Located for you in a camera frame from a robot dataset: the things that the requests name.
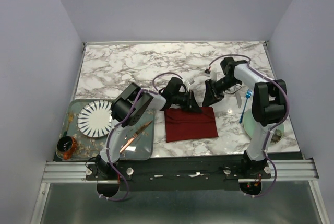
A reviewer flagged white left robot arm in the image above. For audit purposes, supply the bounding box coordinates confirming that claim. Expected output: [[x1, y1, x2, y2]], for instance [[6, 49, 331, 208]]
[[95, 77, 202, 180]]

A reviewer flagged black and orange cup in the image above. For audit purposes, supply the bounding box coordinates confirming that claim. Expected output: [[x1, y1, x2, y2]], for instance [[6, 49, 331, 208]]
[[56, 136, 78, 160]]

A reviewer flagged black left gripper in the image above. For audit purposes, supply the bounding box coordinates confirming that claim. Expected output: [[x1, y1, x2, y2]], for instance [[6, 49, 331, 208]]
[[171, 90, 201, 113]]

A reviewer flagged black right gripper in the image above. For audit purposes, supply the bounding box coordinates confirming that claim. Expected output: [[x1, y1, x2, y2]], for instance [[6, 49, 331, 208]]
[[202, 76, 241, 108]]

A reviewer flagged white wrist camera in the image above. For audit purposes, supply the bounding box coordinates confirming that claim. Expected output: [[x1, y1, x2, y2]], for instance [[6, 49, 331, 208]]
[[183, 78, 195, 90], [205, 68, 218, 81]]

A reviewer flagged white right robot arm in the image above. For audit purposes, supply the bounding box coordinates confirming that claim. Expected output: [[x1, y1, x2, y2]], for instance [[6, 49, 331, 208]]
[[202, 54, 290, 178]]

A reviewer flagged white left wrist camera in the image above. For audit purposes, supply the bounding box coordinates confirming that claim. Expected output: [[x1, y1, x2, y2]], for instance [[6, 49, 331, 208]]
[[183, 78, 195, 90]]

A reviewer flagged gold fork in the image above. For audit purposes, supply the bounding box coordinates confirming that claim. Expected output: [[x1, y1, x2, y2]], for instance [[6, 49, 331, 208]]
[[63, 111, 74, 136]]

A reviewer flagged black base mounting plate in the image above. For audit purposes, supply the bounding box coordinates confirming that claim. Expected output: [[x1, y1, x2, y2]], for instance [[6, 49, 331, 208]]
[[86, 155, 271, 191]]

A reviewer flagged teal floral serving tray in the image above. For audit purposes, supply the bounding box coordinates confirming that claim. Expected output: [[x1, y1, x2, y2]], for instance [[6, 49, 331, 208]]
[[60, 99, 155, 161]]

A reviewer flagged silver table knife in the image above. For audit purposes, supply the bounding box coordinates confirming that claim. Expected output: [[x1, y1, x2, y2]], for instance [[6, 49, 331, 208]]
[[234, 85, 242, 108]]

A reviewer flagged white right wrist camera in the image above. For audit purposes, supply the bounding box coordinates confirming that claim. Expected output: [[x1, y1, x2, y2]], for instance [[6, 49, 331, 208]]
[[205, 68, 218, 81]]

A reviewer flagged blue striped white plate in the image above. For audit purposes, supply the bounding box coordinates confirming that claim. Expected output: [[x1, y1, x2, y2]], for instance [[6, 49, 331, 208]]
[[77, 100, 112, 138]]

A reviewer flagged dark red cloth napkin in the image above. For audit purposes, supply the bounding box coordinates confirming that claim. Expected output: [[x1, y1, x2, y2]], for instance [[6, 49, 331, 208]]
[[164, 107, 218, 143]]

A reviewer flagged blue handled fork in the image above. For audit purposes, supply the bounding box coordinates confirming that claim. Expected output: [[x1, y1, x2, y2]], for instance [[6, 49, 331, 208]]
[[239, 88, 253, 124]]

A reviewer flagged light green plate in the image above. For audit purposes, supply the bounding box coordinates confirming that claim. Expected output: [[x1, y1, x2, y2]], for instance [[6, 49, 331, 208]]
[[243, 109, 285, 145]]

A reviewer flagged aluminium frame rail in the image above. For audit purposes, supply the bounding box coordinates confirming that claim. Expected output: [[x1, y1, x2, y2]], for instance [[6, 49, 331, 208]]
[[42, 158, 319, 183]]

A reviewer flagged rose gold knife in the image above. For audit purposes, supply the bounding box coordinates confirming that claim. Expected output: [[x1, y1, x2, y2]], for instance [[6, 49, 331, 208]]
[[120, 121, 153, 153]]

